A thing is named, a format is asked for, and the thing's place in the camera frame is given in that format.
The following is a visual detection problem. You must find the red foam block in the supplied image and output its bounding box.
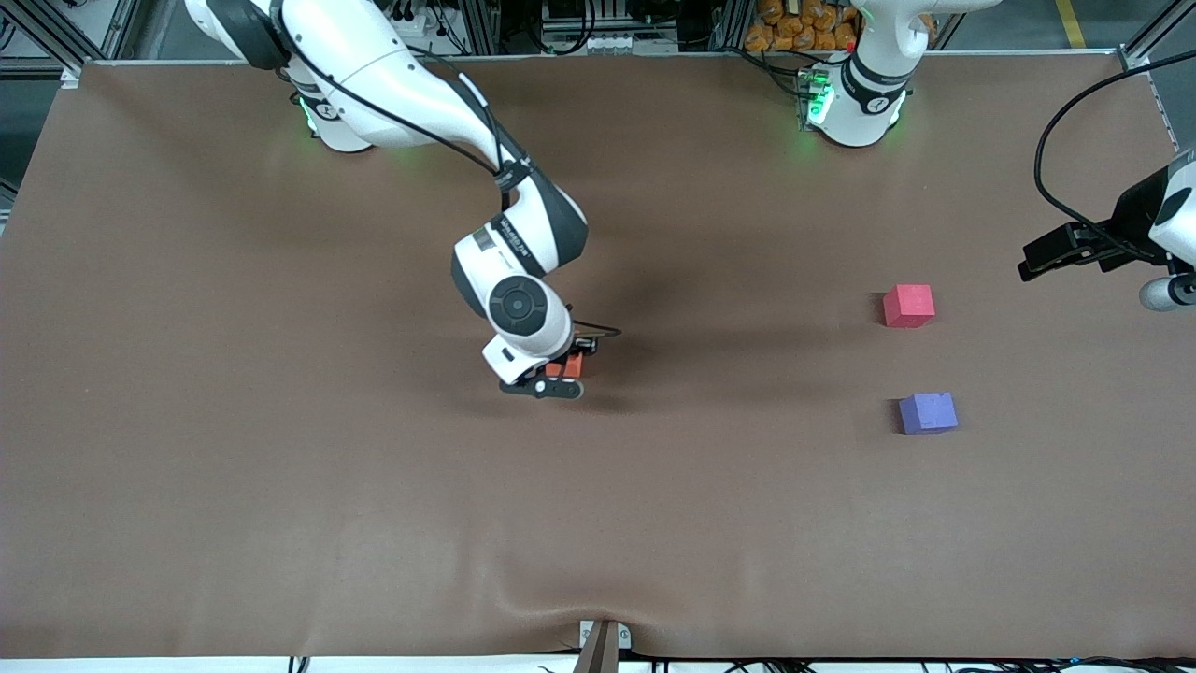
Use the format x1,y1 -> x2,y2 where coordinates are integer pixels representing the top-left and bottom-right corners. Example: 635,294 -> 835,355
882,284 -> 936,329

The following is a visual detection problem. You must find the brown table mat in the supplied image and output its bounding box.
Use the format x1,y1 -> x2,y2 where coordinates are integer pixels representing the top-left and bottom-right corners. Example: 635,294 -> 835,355
0,51 -> 1196,660

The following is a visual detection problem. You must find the purple foam block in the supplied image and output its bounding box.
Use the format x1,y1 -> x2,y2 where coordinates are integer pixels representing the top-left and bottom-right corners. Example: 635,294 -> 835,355
898,392 -> 959,436

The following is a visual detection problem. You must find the black electronics box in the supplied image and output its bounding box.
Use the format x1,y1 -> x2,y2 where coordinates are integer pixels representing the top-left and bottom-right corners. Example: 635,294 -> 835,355
540,0 -> 599,31

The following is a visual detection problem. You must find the pile of orange objects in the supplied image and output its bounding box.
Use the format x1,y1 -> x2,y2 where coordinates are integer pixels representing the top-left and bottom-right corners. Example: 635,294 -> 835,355
745,0 -> 937,53

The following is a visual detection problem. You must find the white power strip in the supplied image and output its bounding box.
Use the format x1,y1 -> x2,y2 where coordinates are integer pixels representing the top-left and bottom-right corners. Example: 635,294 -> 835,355
388,0 -> 448,40

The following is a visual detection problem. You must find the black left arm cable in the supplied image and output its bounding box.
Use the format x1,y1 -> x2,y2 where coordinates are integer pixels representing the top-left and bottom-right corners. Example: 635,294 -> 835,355
1032,47 -> 1196,263

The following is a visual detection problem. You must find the aluminium frame post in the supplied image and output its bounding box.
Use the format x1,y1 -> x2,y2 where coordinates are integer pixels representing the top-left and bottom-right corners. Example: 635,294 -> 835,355
0,0 -> 146,76
710,0 -> 754,52
463,0 -> 503,55
1118,0 -> 1196,74

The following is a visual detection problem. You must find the metal clamp bracket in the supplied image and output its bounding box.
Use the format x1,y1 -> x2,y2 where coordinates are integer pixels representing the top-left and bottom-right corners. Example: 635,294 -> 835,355
578,620 -> 634,652

